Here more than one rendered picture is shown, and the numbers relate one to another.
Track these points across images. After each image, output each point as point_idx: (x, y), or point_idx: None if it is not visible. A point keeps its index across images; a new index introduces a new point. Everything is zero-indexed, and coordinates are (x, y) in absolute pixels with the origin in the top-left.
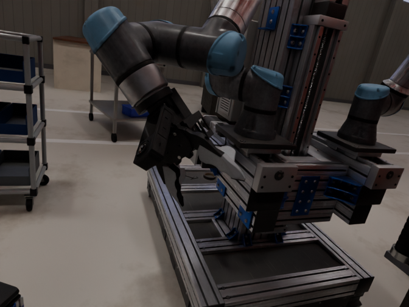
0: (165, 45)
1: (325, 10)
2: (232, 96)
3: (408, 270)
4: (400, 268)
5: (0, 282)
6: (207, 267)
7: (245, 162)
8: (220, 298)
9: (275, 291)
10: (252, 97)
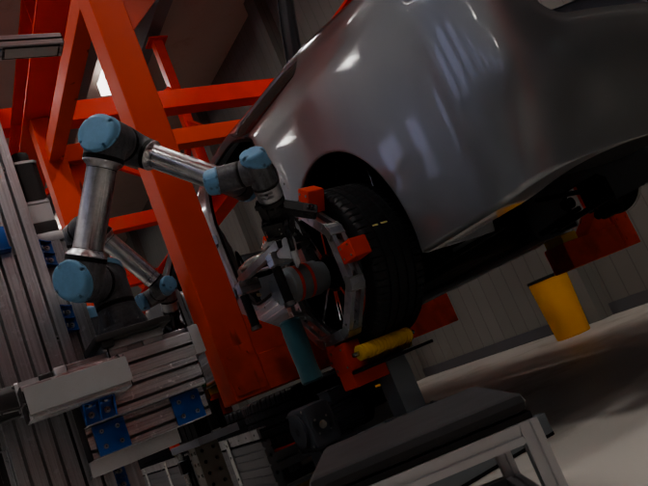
0: None
1: (56, 228)
2: (105, 291)
3: (221, 431)
4: (216, 437)
5: (323, 452)
6: None
7: (169, 342)
8: None
9: None
10: (122, 285)
